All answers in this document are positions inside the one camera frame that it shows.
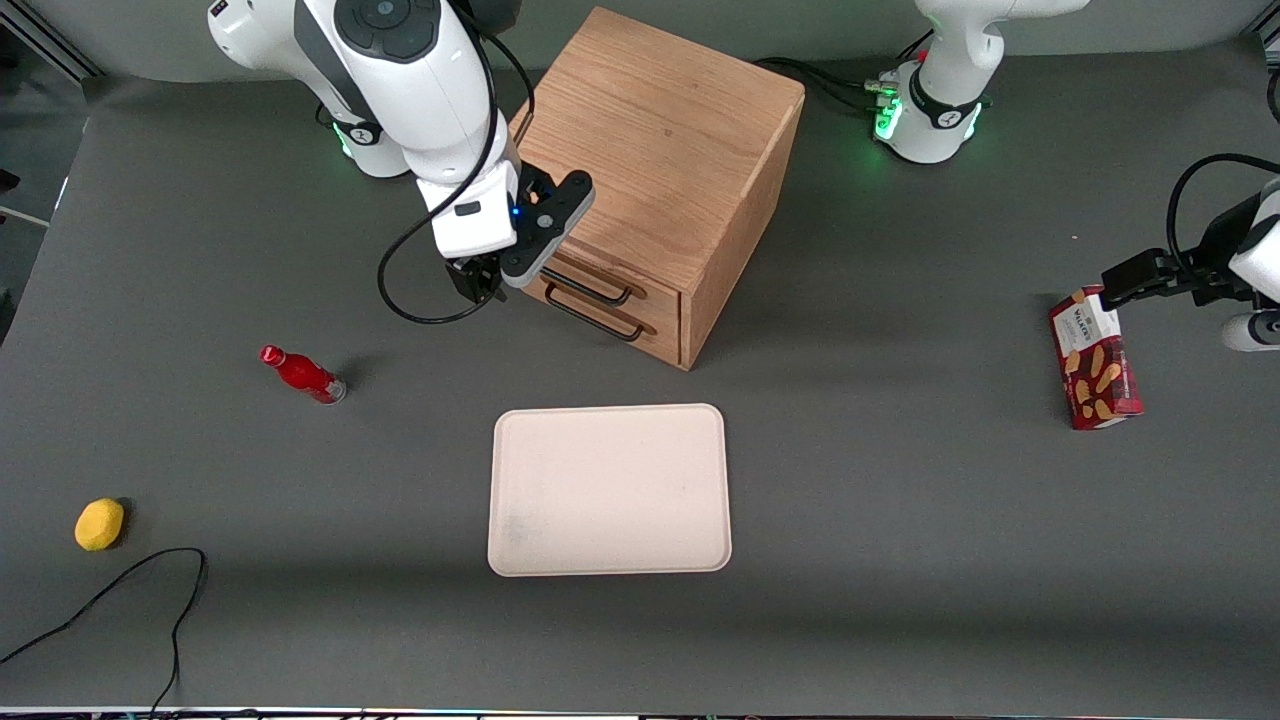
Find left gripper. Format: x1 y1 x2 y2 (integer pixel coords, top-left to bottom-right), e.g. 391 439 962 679
1101 178 1280 312

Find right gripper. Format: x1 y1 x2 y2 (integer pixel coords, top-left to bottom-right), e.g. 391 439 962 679
418 160 521 304

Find oak wooden drawer cabinet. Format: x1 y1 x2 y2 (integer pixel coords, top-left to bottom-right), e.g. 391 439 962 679
508 6 807 372

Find red shortbread biscuit box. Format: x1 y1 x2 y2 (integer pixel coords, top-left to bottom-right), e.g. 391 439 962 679
1048 285 1145 431

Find small red bottle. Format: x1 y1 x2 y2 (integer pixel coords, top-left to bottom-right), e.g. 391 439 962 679
259 345 348 406

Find cream rectangular plastic tray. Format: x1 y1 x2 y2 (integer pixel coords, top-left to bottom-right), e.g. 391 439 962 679
487 403 733 578

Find yellow lemon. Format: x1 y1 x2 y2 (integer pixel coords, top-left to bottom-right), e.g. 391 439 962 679
74 498 126 553

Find black left wrist camera cable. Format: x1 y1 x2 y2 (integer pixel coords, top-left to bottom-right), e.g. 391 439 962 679
1165 152 1280 286

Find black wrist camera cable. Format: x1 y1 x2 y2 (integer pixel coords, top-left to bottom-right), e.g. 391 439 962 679
377 0 536 326
1165 152 1280 286

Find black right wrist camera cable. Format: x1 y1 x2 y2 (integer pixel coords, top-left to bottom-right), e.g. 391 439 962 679
377 0 536 326

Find black left arm base cables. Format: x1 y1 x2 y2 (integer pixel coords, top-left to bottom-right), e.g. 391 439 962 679
752 56 886 113

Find thin black table cable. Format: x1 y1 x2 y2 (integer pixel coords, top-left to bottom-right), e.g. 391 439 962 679
0 547 208 714

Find aluminium frame profile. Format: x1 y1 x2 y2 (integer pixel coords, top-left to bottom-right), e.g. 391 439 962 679
0 0 103 83

